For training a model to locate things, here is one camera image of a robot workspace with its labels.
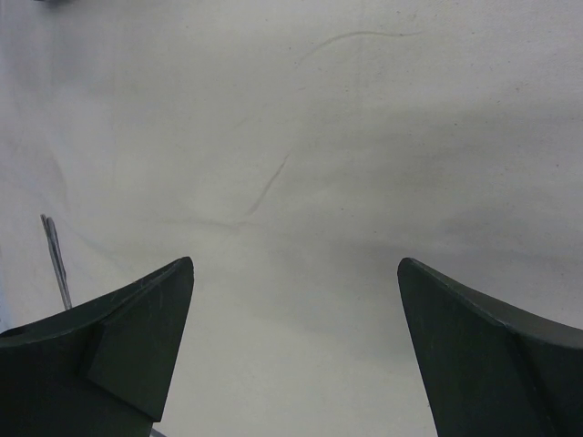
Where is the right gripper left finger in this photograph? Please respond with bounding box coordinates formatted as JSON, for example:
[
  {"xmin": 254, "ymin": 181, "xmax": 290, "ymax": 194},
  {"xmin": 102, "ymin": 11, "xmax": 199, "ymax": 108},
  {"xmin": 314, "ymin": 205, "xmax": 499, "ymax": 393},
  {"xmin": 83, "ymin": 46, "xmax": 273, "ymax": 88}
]
[{"xmin": 1, "ymin": 257, "xmax": 194, "ymax": 436}]

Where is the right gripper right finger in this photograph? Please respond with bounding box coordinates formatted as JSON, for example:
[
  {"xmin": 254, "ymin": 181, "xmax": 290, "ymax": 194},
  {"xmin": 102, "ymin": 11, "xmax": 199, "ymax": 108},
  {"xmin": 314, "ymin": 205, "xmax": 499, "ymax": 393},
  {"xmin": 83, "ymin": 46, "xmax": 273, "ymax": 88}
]
[{"xmin": 397, "ymin": 258, "xmax": 582, "ymax": 436}]

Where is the beige cloth wrap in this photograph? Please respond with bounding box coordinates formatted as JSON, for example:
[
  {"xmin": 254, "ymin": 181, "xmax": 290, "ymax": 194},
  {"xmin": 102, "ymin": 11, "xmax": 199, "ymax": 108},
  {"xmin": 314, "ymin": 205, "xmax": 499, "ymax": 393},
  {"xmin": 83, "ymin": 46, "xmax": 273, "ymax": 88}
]
[{"xmin": 1, "ymin": 1, "xmax": 582, "ymax": 436}]

